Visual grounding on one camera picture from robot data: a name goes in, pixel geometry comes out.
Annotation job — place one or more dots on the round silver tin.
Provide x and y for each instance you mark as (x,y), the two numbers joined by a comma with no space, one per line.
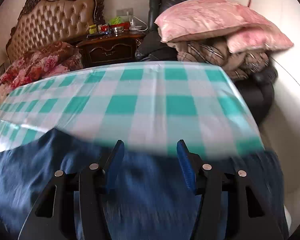
(118,30)

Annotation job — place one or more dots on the red box on nightstand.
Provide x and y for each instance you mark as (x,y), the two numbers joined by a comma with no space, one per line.
(104,27)

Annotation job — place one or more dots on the yellow lidded jar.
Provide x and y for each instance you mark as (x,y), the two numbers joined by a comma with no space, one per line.
(92,29)

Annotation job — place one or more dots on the green plastic bag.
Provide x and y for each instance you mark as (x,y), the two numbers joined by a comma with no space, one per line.
(116,20)

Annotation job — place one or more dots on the tufted beige leather headboard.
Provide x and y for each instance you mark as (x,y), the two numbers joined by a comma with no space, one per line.
(44,22)

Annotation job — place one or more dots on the white power strip with cable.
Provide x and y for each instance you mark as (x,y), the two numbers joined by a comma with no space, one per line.
(137,25)

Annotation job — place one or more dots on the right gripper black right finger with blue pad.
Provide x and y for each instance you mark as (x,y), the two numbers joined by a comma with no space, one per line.
(230,206)

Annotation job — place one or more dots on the wall power socket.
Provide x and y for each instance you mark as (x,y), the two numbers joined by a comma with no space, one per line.
(124,12)

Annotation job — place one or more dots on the large pink satin pillow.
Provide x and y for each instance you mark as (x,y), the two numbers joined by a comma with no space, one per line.
(200,19)

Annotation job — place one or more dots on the blue denim jeans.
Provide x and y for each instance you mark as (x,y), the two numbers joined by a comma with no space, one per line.
(150,199)

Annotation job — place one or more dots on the brown plaid folded blanket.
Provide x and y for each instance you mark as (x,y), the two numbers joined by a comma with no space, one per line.
(238,66)

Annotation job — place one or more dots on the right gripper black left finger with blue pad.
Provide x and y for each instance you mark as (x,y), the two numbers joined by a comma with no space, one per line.
(53,214)

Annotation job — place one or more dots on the black leather armchair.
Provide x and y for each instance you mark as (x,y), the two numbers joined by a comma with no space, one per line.
(257,90)

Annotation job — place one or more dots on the teal white checkered sheet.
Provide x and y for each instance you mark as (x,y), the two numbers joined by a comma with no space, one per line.
(150,106)

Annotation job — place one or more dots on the small pink satin pillow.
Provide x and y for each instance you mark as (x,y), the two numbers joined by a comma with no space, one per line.
(248,39)

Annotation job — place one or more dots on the red floral quilt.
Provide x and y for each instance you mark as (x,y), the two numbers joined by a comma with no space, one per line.
(55,59)

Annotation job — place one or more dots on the dark wooden nightstand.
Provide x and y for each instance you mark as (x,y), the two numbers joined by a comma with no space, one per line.
(110,49)

